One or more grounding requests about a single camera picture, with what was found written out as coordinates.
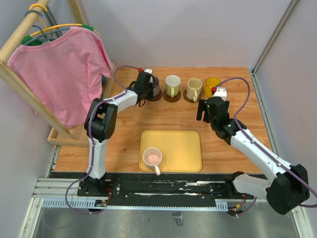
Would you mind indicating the grey hanger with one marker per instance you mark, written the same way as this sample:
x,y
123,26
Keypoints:
x,y
46,35

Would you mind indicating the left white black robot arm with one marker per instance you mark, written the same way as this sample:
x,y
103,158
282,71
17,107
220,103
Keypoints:
x,y
100,125

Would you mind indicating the cream white mug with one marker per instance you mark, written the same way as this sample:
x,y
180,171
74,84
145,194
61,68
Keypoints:
x,y
194,84

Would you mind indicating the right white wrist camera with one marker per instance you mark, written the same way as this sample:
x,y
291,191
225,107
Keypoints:
x,y
221,92

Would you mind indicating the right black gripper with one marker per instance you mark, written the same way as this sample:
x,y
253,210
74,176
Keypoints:
x,y
202,106

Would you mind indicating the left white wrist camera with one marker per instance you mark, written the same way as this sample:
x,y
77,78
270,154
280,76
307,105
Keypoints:
x,y
148,71

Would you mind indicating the yellow green hanger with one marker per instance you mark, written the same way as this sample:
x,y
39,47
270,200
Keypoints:
x,y
78,15

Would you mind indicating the yellow plastic tray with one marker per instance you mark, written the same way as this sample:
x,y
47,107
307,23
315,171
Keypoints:
x,y
181,150

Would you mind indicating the pink white mug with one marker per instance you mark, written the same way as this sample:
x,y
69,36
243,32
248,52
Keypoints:
x,y
152,157

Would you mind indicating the wooden clothes rack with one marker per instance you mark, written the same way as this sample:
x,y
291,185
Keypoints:
x,y
59,135

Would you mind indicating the brown wooden coaster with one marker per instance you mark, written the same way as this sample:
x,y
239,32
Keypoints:
x,y
173,99
192,96
156,97

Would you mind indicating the pink t-shirt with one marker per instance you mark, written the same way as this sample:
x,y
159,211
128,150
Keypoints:
x,y
65,74

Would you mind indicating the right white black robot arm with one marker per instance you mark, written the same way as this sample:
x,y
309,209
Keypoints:
x,y
284,187

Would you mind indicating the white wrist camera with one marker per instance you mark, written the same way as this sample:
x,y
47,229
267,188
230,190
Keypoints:
x,y
148,71
221,92

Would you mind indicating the white cup green handle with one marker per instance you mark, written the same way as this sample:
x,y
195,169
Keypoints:
x,y
172,85

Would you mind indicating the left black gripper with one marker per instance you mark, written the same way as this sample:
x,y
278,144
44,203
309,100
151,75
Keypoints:
x,y
151,95

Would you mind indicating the yellow transparent cup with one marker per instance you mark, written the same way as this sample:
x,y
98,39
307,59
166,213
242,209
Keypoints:
x,y
209,84

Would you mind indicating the woven rattan coaster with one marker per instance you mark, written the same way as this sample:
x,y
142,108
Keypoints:
x,y
205,96

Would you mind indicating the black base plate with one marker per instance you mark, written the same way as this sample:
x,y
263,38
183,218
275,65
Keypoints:
x,y
146,191

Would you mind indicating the aluminium frame rail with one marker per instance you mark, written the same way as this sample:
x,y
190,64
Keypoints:
x,y
273,78

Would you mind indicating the grey purple cup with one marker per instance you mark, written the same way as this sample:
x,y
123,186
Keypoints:
x,y
156,89

